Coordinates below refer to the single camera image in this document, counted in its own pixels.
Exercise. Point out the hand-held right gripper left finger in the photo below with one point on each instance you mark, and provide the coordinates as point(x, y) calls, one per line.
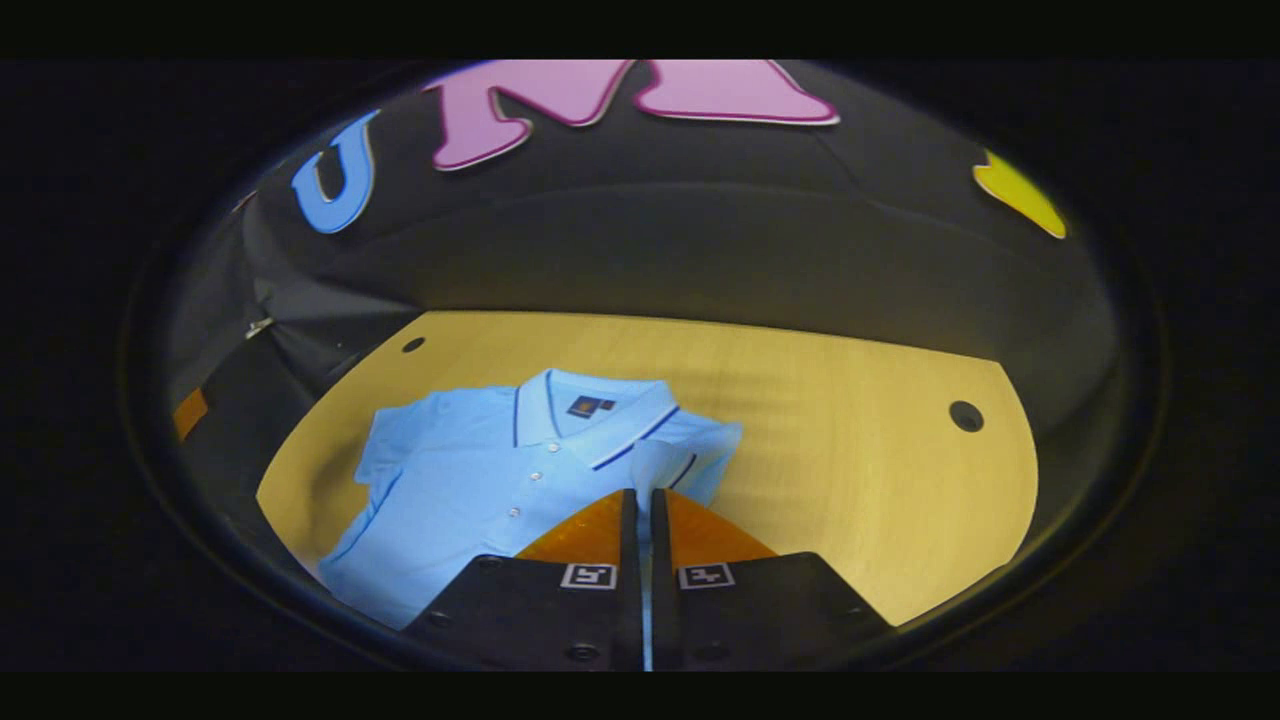
point(630, 600)

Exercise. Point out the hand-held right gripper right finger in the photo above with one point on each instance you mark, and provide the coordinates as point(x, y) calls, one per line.
point(660, 600)

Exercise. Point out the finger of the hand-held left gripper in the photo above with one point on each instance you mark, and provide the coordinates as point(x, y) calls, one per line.
point(190, 415)

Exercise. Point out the light blue T-shirt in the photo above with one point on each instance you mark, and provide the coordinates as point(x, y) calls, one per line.
point(470, 480)

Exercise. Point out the white cloth clip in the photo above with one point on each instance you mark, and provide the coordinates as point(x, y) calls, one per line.
point(258, 327)

